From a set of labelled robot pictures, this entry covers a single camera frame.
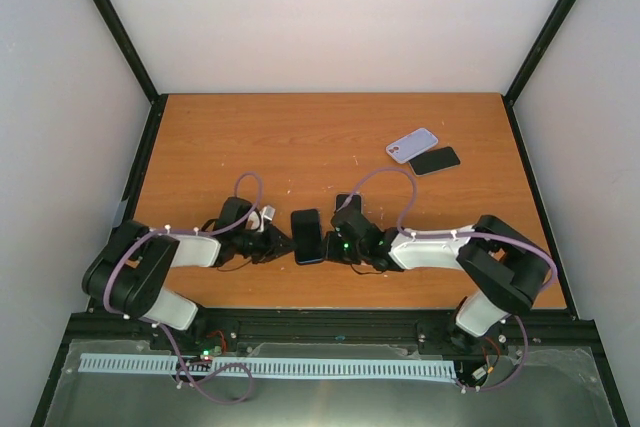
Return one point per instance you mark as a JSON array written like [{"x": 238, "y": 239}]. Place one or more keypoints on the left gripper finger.
[
  {"x": 279, "y": 238},
  {"x": 278, "y": 252}
]

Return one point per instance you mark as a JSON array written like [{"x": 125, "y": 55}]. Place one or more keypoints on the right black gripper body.
[{"x": 352, "y": 253}]

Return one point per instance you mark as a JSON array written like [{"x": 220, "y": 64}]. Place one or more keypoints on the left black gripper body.
[{"x": 258, "y": 247}]

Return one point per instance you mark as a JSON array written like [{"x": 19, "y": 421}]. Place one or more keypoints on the dark blue phone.
[{"x": 307, "y": 237}]

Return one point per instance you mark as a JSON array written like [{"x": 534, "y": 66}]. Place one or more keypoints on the black phone case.
[{"x": 306, "y": 234}]

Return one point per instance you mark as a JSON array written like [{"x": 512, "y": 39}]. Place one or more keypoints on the clear magsafe phone case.
[{"x": 350, "y": 199}]

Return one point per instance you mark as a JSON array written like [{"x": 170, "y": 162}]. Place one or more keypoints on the blue smartphone black screen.
[{"x": 349, "y": 202}]

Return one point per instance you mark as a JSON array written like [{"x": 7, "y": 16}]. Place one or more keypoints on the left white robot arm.
[{"x": 128, "y": 276}]

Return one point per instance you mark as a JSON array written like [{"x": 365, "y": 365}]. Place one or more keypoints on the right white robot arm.
[{"x": 508, "y": 270}]

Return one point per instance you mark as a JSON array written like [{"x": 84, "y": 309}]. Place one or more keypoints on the lavender phone case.
[{"x": 411, "y": 145}]

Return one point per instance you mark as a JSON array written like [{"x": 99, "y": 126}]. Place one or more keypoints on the white phone black screen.
[{"x": 434, "y": 161}]

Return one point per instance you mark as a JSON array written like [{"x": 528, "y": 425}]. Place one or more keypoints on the left controller board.
[{"x": 212, "y": 345}]

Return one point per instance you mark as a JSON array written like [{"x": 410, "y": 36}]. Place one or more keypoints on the right controller wiring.
[{"x": 487, "y": 359}]

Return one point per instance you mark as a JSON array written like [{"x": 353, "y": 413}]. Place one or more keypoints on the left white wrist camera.
[{"x": 259, "y": 220}]

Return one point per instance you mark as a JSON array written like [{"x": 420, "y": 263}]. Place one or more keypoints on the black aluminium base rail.
[{"x": 427, "y": 332}]

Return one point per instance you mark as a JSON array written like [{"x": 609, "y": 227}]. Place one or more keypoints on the left black table rail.
[{"x": 140, "y": 162}]

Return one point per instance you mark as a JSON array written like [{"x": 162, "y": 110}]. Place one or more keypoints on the black table rail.
[
  {"x": 140, "y": 162},
  {"x": 540, "y": 208}
]

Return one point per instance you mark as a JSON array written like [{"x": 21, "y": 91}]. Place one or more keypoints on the light blue cable duct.
[{"x": 273, "y": 368}]

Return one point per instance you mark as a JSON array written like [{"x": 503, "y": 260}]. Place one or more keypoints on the right black table rail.
[{"x": 540, "y": 208}]

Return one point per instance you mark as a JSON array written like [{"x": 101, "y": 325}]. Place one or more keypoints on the left black frame post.
[{"x": 123, "y": 41}]

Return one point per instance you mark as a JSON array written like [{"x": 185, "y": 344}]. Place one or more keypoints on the black frame post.
[
  {"x": 544, "y": 39},
  {"x": 123, "y": 41}
]

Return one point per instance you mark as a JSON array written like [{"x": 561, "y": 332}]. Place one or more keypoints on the right black frame post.
[{"x": 544, "y": 39}]

